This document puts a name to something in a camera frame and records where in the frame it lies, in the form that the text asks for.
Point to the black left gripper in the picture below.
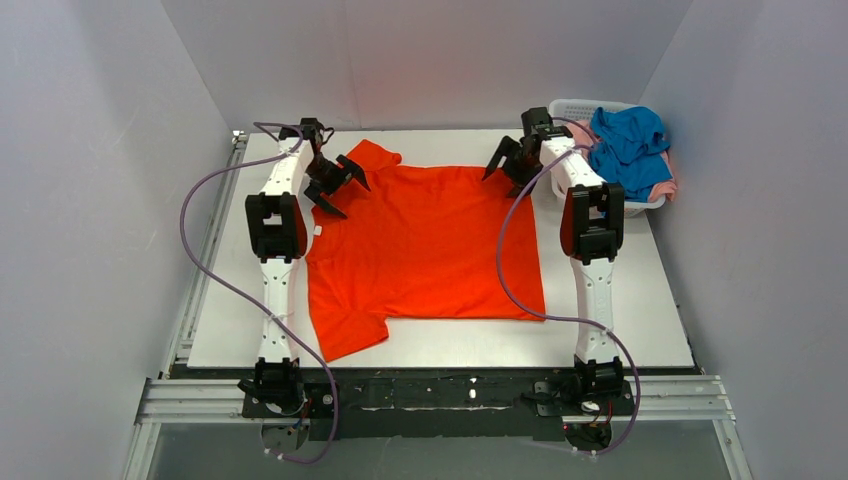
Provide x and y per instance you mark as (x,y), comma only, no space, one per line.
(329,179)

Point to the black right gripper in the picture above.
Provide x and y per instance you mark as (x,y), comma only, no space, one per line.
(515,158)

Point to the orange t shirt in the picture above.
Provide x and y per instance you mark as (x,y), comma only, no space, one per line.
(444,242)

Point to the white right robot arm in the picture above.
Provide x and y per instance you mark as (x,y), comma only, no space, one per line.
(591,235)

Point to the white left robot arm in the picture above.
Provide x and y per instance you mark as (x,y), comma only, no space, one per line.
(279,238)

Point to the pink t shirt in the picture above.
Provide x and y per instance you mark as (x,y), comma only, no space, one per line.
(662,189)

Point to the blue t shirt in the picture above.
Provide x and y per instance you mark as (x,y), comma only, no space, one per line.
(629,156)

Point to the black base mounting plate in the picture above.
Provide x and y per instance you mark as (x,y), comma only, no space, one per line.
(429,403)

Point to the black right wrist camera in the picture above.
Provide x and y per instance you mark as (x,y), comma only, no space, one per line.
(537,122)

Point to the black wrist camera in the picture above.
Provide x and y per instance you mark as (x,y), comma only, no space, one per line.
(537,122)
(315,132)

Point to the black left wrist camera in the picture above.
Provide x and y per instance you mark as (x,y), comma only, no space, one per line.
(315,132)

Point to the aluminium frame rail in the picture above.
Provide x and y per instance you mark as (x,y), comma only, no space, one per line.
(198,426)

